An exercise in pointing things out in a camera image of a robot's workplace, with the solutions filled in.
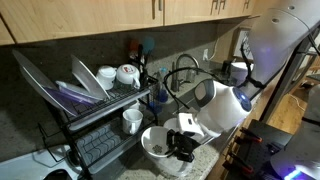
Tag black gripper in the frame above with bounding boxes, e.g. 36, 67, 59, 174
165, 129, 200, 163

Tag white bowl with flower pattern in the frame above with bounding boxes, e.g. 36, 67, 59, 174
141, 126, 169, 158

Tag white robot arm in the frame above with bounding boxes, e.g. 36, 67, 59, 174
165, 0, 320, 162

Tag clear plastic container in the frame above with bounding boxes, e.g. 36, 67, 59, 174
143, 150, 193, 177

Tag blue dish soap bottle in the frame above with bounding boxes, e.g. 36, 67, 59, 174
157, 67, 168, 103

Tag white mug lower rack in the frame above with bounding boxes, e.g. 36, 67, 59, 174
122, 109, 143, 135

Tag metal kitchen faucet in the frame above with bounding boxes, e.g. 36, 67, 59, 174
171, 53, 199, 92

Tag black two-tier dish rack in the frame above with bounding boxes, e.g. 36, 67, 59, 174
47, 76, 158, 180

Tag white mug with red label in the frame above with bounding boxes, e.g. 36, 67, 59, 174
116, 64, 141, 89

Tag grey drying mat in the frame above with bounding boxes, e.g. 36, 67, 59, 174
76, 125, 121, 165

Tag purple white water filter pitcher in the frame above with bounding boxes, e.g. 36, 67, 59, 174
230, 62, 248, 86

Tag utensil holder with utensils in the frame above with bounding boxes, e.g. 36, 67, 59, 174
128, 36, 155, 85

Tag white cup upside down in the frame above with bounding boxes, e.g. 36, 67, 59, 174
96, 66, 116, 90

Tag purple plastic lid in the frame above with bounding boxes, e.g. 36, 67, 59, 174
45, 81, 101, 106

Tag white plate upright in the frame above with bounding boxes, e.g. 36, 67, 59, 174
71, 55, 110, 99

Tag large white plate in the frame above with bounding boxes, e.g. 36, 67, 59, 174
12, 50, 77, 116

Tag wooden upper cabinets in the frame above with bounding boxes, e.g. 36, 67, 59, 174
0, 0, 257, 45

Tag framed wall sign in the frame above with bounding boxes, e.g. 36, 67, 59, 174
233, 28, 253, 60

